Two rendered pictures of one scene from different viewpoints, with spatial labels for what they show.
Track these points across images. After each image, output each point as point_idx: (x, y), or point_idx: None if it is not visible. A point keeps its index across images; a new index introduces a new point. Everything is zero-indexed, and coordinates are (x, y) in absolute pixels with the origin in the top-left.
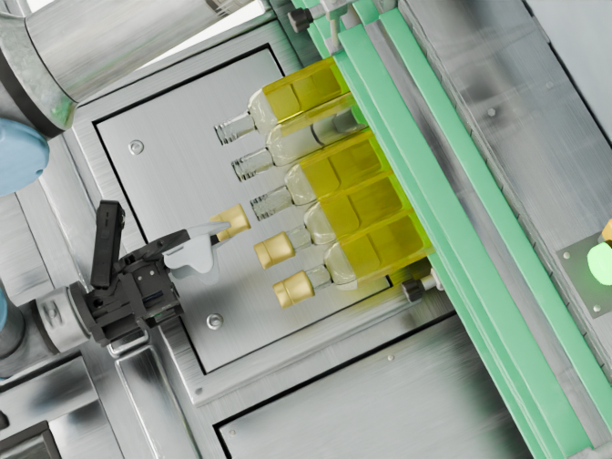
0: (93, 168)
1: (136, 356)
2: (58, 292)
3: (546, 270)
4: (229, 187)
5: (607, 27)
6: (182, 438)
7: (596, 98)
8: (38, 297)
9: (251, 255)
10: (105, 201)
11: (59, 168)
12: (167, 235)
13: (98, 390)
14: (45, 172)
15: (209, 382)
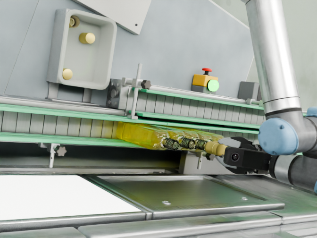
0: (186, 208)
1: (276, 212)
2: (283, 155)
3: (211, 104)
4: (177, 191)
5: (163, 45)
6: (300, 208)
7: (163, 80)
8: (288, 162)
9: (207, 191)
10: (229, 147)
11: (190, 219)
12: (237, 136)
13: (300, 229)
14: (195, 223)
15: (271, 199)
